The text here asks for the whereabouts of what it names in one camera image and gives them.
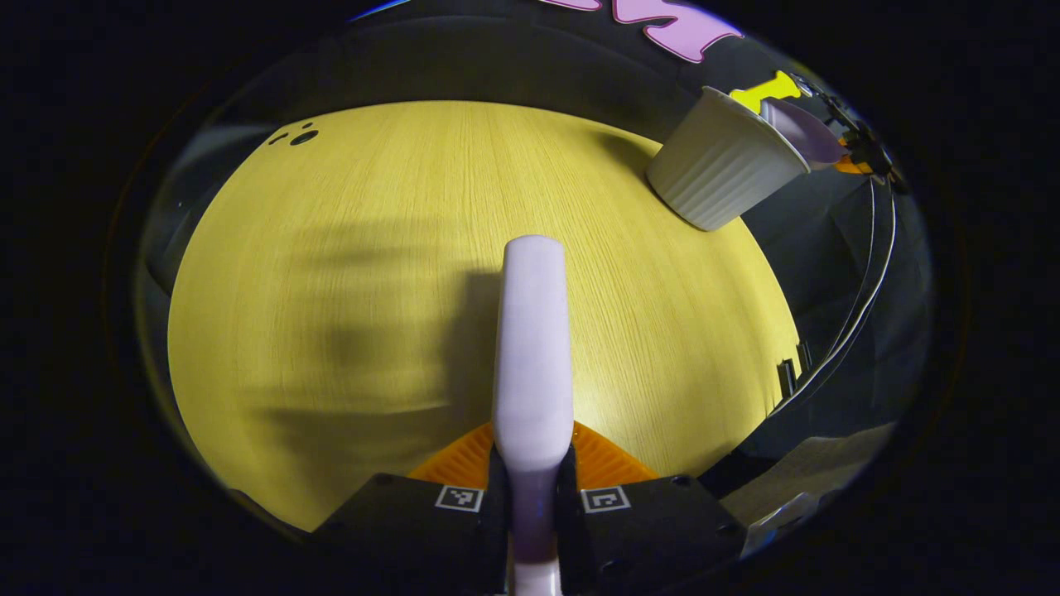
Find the small pink broom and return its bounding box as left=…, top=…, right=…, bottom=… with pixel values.
left=493, top=235, right=575, bottom=596

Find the white ribbed garbage bin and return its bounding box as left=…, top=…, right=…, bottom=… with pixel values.
left=646, top=86, right=811, bottom=232

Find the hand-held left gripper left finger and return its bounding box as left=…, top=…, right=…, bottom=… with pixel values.
left=313, top=422, right=510, bottom=595

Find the thin gripper cable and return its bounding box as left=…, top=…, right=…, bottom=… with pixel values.
left=770, top=170, right=899, bottom=415

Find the black table bracket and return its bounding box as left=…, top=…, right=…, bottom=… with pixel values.
left=777, top=341, right=814, bottom=400

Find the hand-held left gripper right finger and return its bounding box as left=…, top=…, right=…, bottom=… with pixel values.
left=556, top=421, right=748, bottom=594

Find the pink plastic dustpan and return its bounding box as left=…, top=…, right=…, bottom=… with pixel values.
left=760, top=98, right=846, bottom=171

